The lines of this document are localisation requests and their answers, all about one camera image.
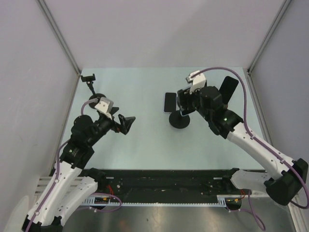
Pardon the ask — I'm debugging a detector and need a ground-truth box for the black phone leaning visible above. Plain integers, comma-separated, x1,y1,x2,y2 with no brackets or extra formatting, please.
219,76,239,104

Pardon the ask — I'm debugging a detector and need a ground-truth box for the black round-base phone stand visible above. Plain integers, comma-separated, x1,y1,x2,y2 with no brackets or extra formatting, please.
80,73,106,109

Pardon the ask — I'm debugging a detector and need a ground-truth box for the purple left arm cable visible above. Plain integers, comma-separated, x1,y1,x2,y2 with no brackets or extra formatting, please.
24,98,123,230

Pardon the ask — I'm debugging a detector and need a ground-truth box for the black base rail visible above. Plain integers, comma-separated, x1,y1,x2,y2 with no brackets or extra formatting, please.
96,169,256,203

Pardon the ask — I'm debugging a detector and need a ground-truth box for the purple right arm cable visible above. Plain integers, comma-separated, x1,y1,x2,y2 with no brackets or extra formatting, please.
190,67,309,230

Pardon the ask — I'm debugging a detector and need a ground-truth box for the black clamp phone stand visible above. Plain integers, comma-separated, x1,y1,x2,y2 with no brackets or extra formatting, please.
169,111,190,129

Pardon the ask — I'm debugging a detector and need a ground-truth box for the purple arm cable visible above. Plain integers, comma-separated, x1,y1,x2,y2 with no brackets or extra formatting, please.
190,67,309,230
24,98,123,230

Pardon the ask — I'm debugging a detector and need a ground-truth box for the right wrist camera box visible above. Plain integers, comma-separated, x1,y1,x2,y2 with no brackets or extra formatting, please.
186,70,207,94

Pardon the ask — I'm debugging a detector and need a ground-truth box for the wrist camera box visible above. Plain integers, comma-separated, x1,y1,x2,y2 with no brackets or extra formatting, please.
95,97,114,119
186,70,207,94

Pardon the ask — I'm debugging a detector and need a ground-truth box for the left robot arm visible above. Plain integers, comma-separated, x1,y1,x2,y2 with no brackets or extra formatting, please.
22,113,136,232

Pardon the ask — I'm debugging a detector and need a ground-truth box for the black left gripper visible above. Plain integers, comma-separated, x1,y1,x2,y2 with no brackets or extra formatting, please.
87,107,135,145

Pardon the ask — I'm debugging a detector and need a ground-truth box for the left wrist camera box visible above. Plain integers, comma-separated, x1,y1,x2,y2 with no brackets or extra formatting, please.
95,97,114,119

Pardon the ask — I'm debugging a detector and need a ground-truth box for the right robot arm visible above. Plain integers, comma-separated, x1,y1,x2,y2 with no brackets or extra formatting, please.
176,85,309,205

